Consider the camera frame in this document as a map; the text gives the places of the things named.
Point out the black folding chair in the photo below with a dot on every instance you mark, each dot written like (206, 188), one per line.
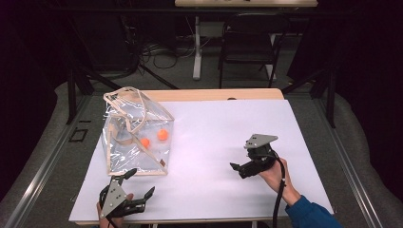
(247, 41)

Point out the white-legged desk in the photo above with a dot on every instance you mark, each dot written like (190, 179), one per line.
(197, 47)

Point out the person's right hand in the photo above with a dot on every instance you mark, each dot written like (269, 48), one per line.
(275, 180)

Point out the black metal crossbar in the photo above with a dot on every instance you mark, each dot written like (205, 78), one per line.
(126, 10)

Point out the metal floor rail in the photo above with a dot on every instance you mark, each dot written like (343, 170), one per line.
(47, 164)
(348, 171)

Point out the person's left hand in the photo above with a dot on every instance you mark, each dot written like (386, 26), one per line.
(104, 220)

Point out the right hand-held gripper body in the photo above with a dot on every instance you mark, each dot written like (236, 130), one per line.
(261, 156)

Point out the clear plastic bag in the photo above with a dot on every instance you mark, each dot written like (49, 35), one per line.
(152, 152)

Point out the black metal stand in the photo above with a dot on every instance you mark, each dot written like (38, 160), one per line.
(71, 95)
(331, 101)

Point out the orange ping-pong ball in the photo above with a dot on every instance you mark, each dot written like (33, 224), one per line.
(162, 134)
(145, 142)

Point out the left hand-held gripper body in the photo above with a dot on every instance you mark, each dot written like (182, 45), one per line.
(113, 196)

